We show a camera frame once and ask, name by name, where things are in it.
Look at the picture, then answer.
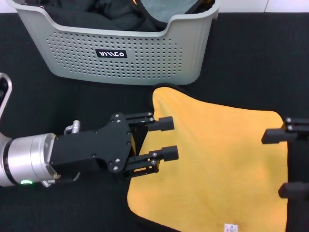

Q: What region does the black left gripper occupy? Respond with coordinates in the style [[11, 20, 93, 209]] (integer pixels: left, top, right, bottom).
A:
[[50, 111, 175, 178]]

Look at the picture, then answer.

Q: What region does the yellow grey towel black trim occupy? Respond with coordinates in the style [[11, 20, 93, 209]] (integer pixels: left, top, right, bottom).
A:
[[125, 86, 289, 232]]

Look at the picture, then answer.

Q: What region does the grey perforated plastic storage basket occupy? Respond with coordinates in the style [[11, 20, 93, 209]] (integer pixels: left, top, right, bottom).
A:
[[4, 0, 221, 86]]

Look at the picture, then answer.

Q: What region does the black tablecloth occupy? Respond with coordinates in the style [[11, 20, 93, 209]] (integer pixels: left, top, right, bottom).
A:
[[0, 12, 309, 232]]

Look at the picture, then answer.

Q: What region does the silver connector on left gripper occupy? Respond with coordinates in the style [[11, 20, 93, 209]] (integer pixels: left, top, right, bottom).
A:
[[64, 120, 81, 135]]

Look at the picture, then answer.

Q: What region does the black cloth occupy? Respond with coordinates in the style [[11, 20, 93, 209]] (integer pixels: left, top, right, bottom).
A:
[[38, 0, 165, 32]]

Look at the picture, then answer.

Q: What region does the left gripper cable with plug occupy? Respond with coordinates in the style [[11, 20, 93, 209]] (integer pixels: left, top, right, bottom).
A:
[[42, 171, 81, 187]]

